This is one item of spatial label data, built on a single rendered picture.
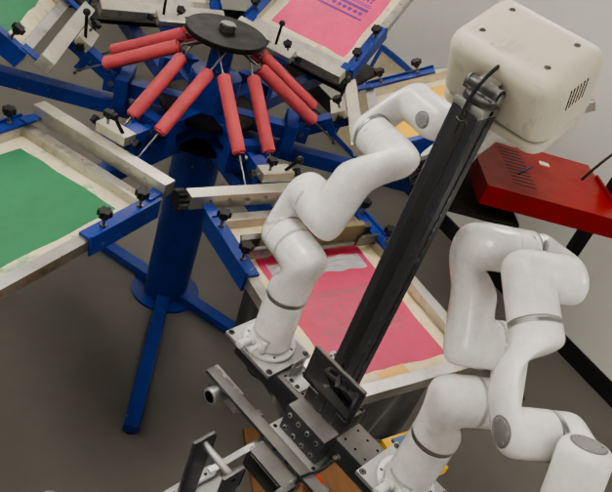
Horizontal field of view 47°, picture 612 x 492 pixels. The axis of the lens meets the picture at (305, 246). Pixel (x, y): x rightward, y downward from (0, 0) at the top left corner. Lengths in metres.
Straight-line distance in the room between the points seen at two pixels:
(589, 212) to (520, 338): 1.94
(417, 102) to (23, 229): 1.19
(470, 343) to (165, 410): 1.85
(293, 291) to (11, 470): 1.53
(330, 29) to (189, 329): 1.54
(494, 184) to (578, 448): 1.93
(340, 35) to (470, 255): 2.28
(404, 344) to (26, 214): 1.17
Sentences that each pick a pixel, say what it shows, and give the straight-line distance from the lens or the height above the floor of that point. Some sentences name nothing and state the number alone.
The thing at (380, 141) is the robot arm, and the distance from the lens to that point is 1.41.
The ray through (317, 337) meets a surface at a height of 0.95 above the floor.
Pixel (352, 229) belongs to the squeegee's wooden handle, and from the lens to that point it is 2.31.
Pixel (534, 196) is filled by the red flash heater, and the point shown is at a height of 1.10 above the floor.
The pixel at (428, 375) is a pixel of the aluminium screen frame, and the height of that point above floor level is 0.99.
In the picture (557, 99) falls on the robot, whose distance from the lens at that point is 1.11.
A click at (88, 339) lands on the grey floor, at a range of 3.14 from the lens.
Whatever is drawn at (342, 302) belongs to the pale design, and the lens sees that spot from 2.15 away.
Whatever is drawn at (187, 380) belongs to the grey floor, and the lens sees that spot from 3.06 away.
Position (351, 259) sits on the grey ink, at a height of 0.96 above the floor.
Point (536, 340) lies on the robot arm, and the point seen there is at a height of 1.67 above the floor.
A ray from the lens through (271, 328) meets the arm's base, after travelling 1.57.
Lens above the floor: 2.28
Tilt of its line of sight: 35 degrees down
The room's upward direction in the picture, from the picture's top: 21 degrees clockwise
